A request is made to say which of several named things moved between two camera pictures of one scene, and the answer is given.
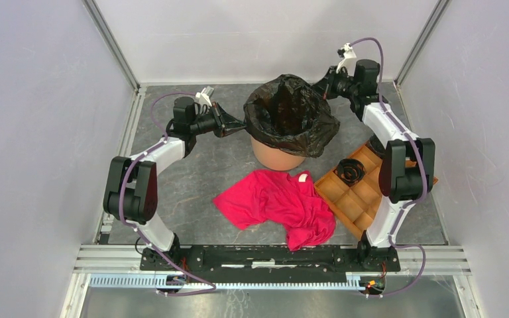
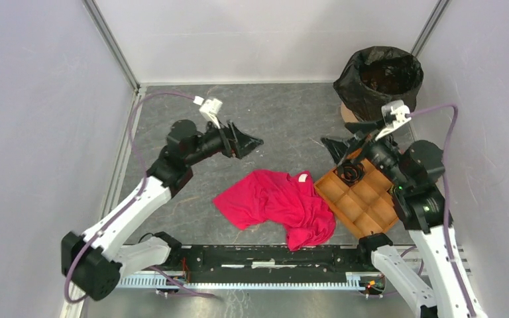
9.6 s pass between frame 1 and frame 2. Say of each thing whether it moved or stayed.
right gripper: moved
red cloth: stayed
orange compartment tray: stayed
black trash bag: moved
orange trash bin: moved
